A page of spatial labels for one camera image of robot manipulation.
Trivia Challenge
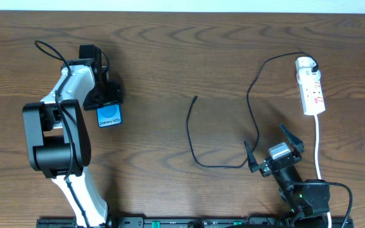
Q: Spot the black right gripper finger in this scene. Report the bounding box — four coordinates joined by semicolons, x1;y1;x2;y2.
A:
280;123;304;153
244;141;259;173

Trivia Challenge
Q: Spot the blue Galaxy smartphone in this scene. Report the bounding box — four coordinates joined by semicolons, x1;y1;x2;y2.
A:
96;104;122;128

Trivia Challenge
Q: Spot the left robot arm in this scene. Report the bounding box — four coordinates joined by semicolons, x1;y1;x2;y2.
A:
22;44;123;227

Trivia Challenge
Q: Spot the white USB charger plug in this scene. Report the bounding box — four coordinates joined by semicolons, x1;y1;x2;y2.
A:
297;68;321;84

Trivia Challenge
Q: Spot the white power strip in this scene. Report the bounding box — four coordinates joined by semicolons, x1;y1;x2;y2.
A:
295;56;326;116

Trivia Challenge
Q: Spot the white power strip cord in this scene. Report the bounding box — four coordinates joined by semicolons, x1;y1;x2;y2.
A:
314;114;333;228

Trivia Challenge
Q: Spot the black USB charging cable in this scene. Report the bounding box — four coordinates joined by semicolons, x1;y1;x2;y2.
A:
185;51;319;169

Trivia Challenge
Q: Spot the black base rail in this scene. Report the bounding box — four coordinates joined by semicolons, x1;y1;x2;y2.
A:
36;216;354;228

